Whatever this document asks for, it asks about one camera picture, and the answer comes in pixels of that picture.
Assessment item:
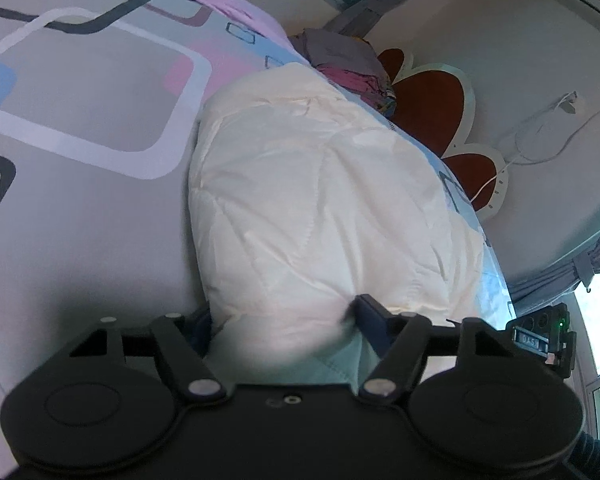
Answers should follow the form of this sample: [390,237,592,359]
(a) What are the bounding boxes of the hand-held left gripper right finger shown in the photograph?
[352,294,511,402]

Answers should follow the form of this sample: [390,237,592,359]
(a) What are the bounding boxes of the patterned bed sheet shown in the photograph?
[0,0,516,478]

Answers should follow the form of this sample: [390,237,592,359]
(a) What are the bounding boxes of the grey folded garment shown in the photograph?
[292,29,388,78]

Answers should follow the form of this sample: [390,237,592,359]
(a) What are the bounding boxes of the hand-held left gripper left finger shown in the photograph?
[70,310,231,403]

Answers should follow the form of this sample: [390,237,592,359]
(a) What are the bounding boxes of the maroon folded garments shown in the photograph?
[320,65,388,106]

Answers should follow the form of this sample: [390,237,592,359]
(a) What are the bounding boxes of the colourful patterned cloth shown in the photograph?
[375,82,398,116]

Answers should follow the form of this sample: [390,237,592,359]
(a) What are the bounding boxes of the red and white headboard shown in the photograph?
[377,47,508,222]

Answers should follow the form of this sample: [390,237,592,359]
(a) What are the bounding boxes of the white cable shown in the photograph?
[469,91,600,208]

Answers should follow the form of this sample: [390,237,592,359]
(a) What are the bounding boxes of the black corrugated hose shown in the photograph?
[570,430,600,480]

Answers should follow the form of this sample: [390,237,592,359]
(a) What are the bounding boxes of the white quilted duvet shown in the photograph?
[187,62,486,361]

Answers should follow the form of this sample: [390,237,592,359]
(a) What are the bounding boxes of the pink patterned blanket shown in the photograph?
[125,0,301,56]

